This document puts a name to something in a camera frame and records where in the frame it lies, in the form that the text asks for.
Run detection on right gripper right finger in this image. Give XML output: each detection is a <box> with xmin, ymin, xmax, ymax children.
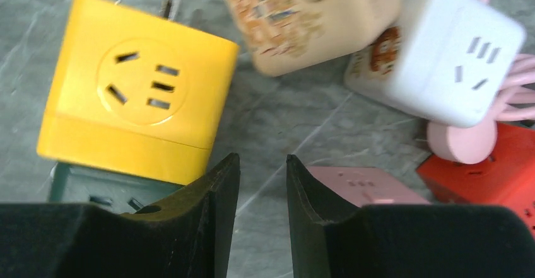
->
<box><xmin>286</xmin><ymin>154</ymin><xmax>534</xmax><ymax>277</ymax></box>

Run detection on pink cube socket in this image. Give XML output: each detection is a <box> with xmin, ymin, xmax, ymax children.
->
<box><xmin>307</xmin><ymin>166</ymin><xmax>430</xmax><ymax>207</ymax></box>

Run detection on white cube socket top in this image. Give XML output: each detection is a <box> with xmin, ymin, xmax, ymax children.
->
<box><xmin>344</xmin><ymin>0</ymin><xmax>526</xmax><ymax>128</ymax></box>

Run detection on dark green cube socket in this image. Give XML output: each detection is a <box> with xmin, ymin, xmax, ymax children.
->
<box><xmin>47</xmin><ymin>162</ymin><xmax>182</xmax><ymax>214</ymax></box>

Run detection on red cube socket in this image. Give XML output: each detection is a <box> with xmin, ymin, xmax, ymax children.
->
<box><xmin>416</xmin><ymin>123</ymin><xmax>534</xmax><ymax>231</ymax></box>

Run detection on beige cube socket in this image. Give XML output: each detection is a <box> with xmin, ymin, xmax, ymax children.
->
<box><xmin>225</xmin><ymin>0</ymin><xmax>401</xmax><ymax>77</ymax></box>

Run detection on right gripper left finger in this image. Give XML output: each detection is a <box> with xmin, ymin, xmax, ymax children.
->
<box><xmin>1</xmin><ymin>153</ymin><xmax>240</xmax><ymax>277</ymax></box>

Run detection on pink cable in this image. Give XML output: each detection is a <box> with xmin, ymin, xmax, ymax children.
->
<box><xmin>426</xmin><ymin>0</ymin><xmax>535</xmax><ymax>165</ymax></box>

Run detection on yellow cube socket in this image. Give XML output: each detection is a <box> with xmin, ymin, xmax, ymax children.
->
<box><xmin>37</xmin><ymin>0</ymin><xmax>239</xmax><ymax>185</ymax></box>

